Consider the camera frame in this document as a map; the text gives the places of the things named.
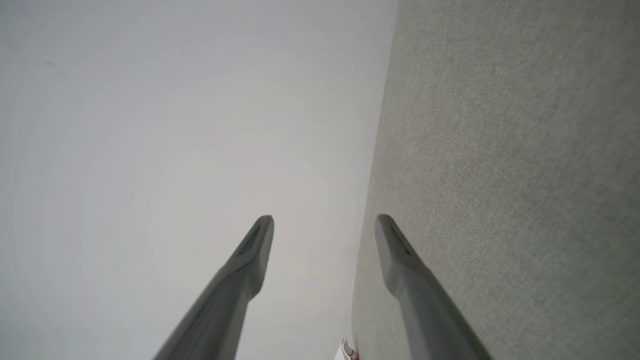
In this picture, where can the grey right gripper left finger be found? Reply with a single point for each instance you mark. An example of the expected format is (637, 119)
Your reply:
(240, 280)

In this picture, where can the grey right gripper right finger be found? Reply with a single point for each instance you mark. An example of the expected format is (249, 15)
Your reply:
(415, 290)

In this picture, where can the red shirt with white trim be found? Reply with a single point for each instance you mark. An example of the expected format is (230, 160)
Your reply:
(346, 352)

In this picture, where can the grey fabric sofa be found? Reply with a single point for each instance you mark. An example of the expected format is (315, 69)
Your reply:
(525, 150)

